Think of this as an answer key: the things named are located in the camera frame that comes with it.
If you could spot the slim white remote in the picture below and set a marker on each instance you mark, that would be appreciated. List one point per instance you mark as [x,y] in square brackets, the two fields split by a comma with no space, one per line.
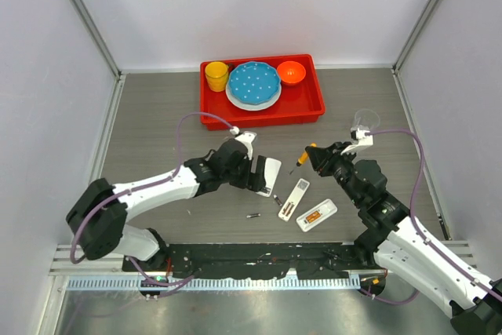
[293,200]

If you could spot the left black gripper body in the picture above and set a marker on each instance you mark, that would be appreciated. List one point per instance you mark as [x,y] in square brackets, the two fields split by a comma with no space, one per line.
[243,177]

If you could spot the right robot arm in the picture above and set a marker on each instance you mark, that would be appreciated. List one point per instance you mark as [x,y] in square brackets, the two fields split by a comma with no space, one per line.
[400,243]

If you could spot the blue dotted plate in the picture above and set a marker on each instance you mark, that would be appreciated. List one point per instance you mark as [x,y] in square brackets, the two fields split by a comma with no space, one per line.
[254,83]

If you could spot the white plate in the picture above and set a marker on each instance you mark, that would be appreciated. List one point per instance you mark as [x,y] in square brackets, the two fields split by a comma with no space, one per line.
[253,107]

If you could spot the yellow handle screwdriver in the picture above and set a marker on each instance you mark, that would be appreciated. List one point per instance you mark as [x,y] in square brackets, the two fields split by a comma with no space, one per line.
[300,161]

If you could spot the aluminium frame rail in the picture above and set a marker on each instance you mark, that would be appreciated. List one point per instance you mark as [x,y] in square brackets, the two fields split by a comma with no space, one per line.
[62,265]

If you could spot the clear plastic cup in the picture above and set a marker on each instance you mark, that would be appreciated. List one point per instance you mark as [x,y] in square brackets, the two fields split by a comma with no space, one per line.
[366,119]

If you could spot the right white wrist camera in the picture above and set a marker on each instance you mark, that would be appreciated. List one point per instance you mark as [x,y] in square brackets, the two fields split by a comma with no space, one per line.
[361,140]

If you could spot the yellow cup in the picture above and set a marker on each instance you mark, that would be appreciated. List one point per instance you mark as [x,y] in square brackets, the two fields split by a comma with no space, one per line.
[217,74]

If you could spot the orange bowl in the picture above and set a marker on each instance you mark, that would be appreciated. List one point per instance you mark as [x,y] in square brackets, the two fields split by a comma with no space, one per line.
[291,72]

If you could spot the right aluminium frame post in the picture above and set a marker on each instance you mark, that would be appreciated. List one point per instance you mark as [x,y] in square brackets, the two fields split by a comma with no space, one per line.
[417,30]

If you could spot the white remote orange battery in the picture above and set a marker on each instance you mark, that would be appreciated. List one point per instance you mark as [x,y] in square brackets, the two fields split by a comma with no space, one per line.
[327,208]

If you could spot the red plastic tray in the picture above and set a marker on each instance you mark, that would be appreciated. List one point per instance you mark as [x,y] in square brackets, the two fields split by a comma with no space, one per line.
[301,103]

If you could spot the white slotted cable duct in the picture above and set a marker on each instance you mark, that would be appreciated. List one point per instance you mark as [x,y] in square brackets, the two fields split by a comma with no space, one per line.
[135,282]

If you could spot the aluminium frame post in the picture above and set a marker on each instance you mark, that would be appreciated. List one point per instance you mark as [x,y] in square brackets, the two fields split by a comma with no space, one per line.
[94,33]
[417,30]

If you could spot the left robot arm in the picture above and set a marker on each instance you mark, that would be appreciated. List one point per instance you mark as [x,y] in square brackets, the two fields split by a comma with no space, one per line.
[99,219]

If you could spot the left aluminium frame post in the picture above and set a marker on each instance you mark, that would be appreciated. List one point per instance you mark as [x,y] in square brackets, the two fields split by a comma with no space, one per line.
[94,33]

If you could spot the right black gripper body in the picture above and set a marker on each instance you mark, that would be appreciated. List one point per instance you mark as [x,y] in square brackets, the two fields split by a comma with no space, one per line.
[340,165]

